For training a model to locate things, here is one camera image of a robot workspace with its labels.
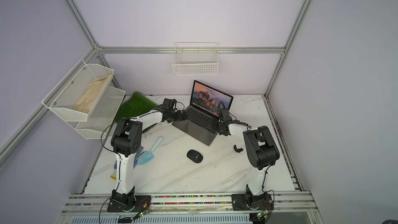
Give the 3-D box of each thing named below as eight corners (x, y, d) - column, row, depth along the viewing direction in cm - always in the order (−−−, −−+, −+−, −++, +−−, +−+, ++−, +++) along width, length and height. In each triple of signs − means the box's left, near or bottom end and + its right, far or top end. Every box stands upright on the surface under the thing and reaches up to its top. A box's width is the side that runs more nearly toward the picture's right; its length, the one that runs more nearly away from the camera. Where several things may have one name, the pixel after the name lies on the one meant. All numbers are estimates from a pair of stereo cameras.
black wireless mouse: (185, 156, 91) (185, 154, 89) (191, 149, 94) (190, 147, 92) (199, 165, 87) (199, 163, 85) (204, 157, 90) (204, 155, 88)
